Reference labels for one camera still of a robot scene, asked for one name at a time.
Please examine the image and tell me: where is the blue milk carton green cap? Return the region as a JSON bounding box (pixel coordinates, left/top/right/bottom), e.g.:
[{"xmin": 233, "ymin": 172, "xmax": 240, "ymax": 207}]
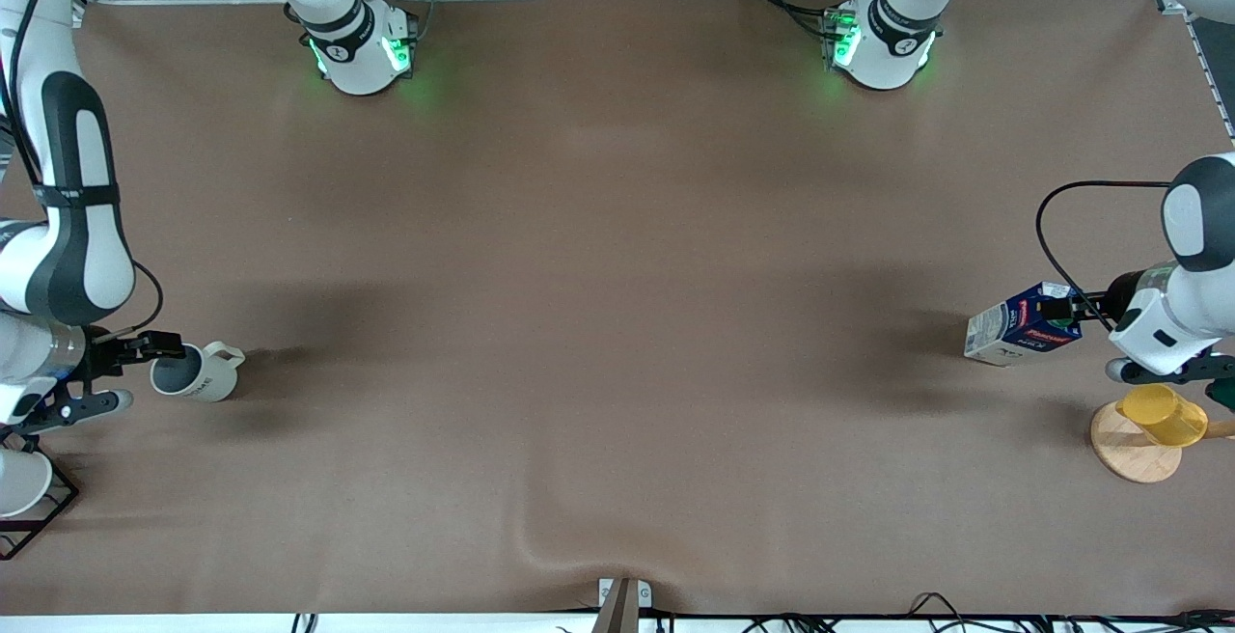
[{"xmin": 964, "ymin": 282, "xmax": 1085, "ymax": 368}]

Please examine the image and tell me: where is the cream mug grey inside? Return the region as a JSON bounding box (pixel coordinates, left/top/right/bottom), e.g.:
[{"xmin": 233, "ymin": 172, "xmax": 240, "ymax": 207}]
[{"xmin": 150, "ymin": 341, "xmax": 246, "ymax": 403}]

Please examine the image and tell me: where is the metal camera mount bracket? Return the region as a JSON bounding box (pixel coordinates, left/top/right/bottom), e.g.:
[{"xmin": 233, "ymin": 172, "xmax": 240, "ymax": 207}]
[{"xmin": 597, "ymin": 577, "xmax": 653, "ymax": 633}]

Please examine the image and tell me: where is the wooden mug stand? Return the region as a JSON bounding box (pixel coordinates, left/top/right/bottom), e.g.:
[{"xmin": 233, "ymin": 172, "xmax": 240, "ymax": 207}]
[{"xmin": 1090, "ymin": 399, "xmax": 1235, "ymax": 485}]

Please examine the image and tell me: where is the yellow cup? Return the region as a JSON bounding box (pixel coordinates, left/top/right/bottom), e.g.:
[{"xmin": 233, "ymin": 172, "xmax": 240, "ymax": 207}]
[{"xmin": 1116, "ymin": 383, "xmax": 1210, "ymax": 448}]

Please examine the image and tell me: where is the brown table cover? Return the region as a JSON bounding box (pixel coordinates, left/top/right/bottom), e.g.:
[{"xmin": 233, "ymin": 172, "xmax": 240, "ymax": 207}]
[{"xmin": 0, "ymin": 0, "xmax": 1235, "ymax": 617}]

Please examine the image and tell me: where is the black wire rack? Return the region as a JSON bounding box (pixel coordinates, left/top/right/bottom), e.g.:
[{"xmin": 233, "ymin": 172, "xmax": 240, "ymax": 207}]
[{"xmin": 0, "ymin": 421, "xmax": 81, "ymax": 561}]

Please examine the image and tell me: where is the white cup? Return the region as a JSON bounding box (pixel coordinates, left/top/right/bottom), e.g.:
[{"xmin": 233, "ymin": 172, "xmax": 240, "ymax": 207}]
[{"xmin": 0, "ymin": 447, "xmax": 54, "ymax": 519}]

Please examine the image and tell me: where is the black looped cable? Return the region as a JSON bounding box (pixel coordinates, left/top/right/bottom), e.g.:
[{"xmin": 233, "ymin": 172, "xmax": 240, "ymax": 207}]
[{"xmin": 907, "ymin": 592, "xmax": 977, "ymax": 633}]

